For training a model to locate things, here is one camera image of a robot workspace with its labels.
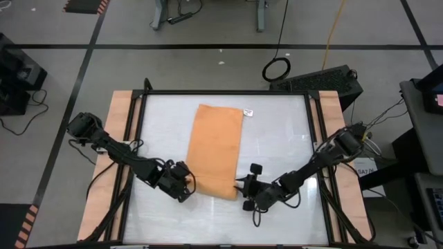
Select curved black arm cable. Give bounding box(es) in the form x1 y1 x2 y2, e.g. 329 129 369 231
85 161 117 201

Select black caster wheel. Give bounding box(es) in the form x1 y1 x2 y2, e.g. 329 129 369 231
407 236 427 248

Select yellow floor cable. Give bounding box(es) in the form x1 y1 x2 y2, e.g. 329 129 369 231
321 0 347 70

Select thin black desk cables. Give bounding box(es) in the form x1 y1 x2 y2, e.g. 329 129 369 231
365 98 409 129

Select white paper sheet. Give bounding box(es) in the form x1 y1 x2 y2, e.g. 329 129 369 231
353 157 386 199

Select black equipment stack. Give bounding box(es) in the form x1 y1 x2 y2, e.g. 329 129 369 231
0 33 48 117

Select grey desk leg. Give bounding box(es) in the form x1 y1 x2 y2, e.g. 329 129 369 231
150 0 170 31
255 0 268 33

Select black laptop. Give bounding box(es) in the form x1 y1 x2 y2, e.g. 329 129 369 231
426 187 443 229

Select white cables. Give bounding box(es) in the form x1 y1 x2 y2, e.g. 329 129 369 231
363 136 383 156

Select black yellow connector box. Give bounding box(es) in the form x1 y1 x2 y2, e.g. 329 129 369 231
351 122 371 139

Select grey desk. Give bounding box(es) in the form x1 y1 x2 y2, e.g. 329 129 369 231
399 78 443 177

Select black cable bundle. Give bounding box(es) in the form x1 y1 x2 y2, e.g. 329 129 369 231
316 165 377 245
81 160 134 243

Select orange towel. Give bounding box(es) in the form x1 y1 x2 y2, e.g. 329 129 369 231
186 103 254 201

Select black power strip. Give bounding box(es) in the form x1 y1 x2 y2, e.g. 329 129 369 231
168 12 194 25

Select black monitor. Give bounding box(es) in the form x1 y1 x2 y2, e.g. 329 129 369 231
417 64 443 115

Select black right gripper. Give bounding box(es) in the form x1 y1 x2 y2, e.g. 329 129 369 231
235 163 287 212

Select black orange striped mat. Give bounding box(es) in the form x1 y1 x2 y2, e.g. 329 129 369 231
63 0 111 15
0 203 39 249

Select thin black floor cable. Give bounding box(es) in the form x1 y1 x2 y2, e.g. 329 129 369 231
0 89 49 136

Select black metal table frame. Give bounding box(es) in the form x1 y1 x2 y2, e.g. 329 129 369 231
103 77 347 249

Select black desk base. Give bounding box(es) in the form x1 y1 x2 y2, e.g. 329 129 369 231
358 127 430 192

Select black coiled floor cable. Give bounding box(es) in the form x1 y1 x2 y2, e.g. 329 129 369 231
262 0 291 83

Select black computer tower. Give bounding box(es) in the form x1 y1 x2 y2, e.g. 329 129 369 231
269 64 364 112

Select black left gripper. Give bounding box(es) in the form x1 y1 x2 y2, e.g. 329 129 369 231
157 159 197 204

